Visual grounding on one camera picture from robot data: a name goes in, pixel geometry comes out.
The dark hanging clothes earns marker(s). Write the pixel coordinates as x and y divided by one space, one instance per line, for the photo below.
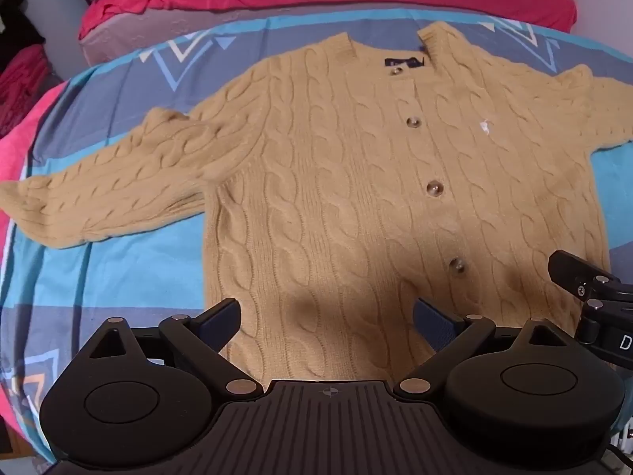
17 24

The blue grey patterned duvet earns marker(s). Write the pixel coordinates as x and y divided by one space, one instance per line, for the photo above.
123 262

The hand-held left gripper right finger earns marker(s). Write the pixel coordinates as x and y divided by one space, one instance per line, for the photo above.
435 324

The pink ruffled cloth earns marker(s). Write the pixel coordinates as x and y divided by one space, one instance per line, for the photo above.
24 89

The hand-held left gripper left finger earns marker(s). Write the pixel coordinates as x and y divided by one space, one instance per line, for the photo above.
220 321

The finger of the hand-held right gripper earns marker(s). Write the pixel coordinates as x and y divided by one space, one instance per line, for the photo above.
576 272

